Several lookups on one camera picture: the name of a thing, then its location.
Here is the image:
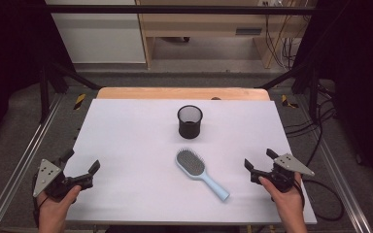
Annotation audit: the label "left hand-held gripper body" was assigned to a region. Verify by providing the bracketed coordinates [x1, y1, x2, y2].
[32, 157, 95, 201]

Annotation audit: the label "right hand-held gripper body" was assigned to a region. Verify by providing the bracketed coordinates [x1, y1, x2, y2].
[250, 152, 316, 194]

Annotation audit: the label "black frame strut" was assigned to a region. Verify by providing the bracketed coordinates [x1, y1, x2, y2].
[255, 62, 321, 122]
[39, 61, 103, 124]

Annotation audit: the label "grey rectangular desk label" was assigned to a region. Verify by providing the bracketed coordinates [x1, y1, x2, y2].
[235, 27, 263, 36]

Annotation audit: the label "black horizontal frame bar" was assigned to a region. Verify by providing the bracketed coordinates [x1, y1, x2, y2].
[44, 4, 319, 16]

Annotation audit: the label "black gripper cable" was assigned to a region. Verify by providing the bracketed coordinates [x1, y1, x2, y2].
[299, 178, 345, 223]

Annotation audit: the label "light blue hairbrush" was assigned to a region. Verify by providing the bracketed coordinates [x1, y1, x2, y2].
[174, 148, 231, 203]

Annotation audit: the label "black mesh cup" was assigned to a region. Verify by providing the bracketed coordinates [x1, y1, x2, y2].
[176, 104, 204, 140]

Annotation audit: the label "aluminium rail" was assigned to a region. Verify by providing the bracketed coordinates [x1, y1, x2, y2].
[315, 137, 373, 233]
[0, 92, 64, 233]

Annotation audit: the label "black floor cables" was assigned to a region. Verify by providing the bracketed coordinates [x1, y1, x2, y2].
[284, 81, 339, 168]

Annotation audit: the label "white cabinet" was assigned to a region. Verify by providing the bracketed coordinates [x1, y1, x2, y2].
[44, 0, 148, 65]

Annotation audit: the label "white table cover sheet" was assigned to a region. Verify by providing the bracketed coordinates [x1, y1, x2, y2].
[63, 98, 319, 226]

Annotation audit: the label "bundle of desk cables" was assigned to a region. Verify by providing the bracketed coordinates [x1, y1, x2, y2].
[263, 6, 294, 72]

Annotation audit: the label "person's right hand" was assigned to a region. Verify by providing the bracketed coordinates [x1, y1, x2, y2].
[257, 172, 306, 225]

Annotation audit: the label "person's left hand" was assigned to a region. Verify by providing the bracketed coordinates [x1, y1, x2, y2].
[36, 184, 83, 227]

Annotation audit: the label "wooden office desk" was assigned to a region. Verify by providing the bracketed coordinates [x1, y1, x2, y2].
[135, 0, 319, 70]

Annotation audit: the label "black curtain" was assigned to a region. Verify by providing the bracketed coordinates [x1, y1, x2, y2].
[290, 0, 373, 190]
[0, 0, 76, 154]

